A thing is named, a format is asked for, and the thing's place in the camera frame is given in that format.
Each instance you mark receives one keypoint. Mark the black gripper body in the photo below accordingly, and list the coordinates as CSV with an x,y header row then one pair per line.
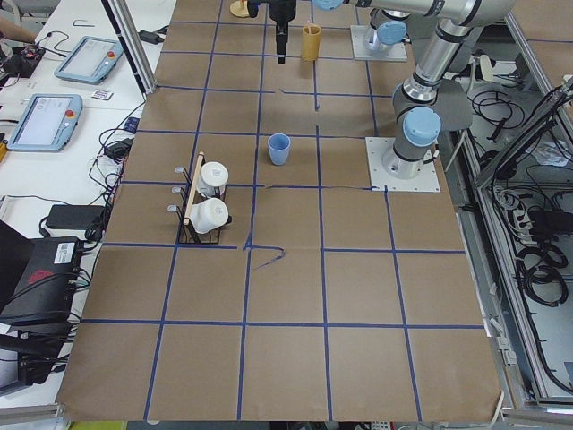
x,y
281,10

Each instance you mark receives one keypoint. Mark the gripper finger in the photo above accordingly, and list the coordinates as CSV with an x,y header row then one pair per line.
x,y
253,8
281,42

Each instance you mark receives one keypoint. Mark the light blue plastic cup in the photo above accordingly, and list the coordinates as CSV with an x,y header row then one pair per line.
x,y
279,148

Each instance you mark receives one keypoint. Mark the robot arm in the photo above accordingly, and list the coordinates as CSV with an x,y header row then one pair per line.
x,y
418,124

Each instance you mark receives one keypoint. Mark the wooden cup tree stand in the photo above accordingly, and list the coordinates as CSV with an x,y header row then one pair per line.
x,y
239,9

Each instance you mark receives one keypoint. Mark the bamboo chopstick holder cup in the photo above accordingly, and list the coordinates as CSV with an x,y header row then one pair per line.
x,y
311,40

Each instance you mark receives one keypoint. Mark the white mug far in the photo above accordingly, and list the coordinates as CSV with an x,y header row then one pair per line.
x,y
212,179

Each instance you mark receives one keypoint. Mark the white mug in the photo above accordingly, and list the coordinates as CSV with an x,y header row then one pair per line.
x,y
212,179
209,215

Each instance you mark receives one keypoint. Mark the teach pendant far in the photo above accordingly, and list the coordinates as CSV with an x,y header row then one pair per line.
x,y
91,61

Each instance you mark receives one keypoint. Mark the teach pendant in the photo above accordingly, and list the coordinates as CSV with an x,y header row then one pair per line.
x,y
47,123
91,61

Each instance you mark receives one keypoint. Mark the white mug near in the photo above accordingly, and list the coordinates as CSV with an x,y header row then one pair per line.
x,y
209,215

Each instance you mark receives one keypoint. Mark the teach pendant near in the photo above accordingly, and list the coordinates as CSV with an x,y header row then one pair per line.
x,y
47,123

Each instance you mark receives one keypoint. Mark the black power adapter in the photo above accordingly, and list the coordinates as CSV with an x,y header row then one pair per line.
x,y
75,217

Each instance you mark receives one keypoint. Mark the black computer box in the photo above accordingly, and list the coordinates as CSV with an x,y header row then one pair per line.
x,y
37,277

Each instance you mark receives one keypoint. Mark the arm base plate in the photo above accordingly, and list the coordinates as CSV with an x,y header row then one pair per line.
x,y
383,44
388,172

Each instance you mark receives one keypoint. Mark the aluminium frame post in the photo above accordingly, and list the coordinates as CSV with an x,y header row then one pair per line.
x,y
122,23

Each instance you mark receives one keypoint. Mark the black wire mug rack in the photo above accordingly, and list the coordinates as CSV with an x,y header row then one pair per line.
x,y
187,234

